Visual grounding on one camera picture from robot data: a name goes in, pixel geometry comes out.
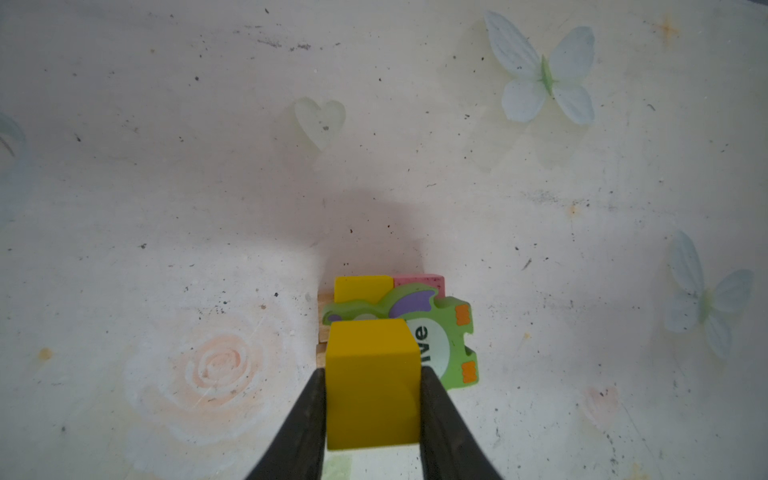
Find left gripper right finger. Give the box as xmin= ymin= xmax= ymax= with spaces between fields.
xmin=420 ymin=366 xmax=502 ymax=480

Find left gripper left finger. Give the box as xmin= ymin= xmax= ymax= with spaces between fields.
xmin=246 ymin=368 xmax=327 ymax=480

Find pink block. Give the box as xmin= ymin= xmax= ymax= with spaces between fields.
xmin=393 ymin=273 xmax=445 ymax=298

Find green owl number block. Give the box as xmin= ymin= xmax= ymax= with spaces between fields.
xmin=320 ymin=282 xmax=480 ymax=389

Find small yellow cube block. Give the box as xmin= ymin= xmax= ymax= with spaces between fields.
xmin=325 ymin=319 xmax=421 ymax=451

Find yellow long block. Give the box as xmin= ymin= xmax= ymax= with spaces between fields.
xmin=333 ymin=275 xmax=394 ymax=304

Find natural wood block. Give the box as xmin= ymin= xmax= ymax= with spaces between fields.
xmin=316 ymin=291 xmax=334 ymax=368

